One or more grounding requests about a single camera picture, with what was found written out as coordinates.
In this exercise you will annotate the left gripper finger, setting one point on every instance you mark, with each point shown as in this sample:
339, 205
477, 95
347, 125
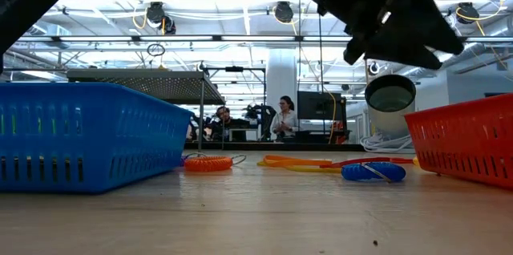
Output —
405, 52
429, 22

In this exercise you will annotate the blue coil wristband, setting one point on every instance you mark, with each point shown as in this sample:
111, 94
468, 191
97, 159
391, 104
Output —
354, 172

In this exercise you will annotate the yellow rubber band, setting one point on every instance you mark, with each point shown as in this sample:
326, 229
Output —
312, 169

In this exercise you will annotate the orange rubber band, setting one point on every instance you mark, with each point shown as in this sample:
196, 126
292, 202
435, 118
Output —
280, 159

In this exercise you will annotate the orange coil wristband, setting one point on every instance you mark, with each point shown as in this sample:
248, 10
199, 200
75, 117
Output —
208, 164

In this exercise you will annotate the purple coil wristband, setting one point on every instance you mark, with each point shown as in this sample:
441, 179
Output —
182, 162

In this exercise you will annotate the black background robot arm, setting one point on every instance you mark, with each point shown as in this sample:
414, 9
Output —
262, 118

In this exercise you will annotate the black computer monitor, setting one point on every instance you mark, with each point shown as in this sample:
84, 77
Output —
320, 106

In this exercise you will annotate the white square column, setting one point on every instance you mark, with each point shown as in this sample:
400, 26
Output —
281, 74

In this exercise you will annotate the red plastic basket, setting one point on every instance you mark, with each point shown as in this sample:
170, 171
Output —
465, 142

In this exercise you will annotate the person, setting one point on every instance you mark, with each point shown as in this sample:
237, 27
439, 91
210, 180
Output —
224, 122
285, 120

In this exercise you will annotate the grey perforated metal shelf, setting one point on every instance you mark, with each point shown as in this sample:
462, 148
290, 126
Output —
152, 86

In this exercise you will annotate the blue plastic basket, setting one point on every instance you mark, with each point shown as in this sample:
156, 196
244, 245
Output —
80, 138

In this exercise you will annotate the white dome camera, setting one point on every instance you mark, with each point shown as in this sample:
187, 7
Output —
390, 94

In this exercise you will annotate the black background station frame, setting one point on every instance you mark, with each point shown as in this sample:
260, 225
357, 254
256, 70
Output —
236, 70

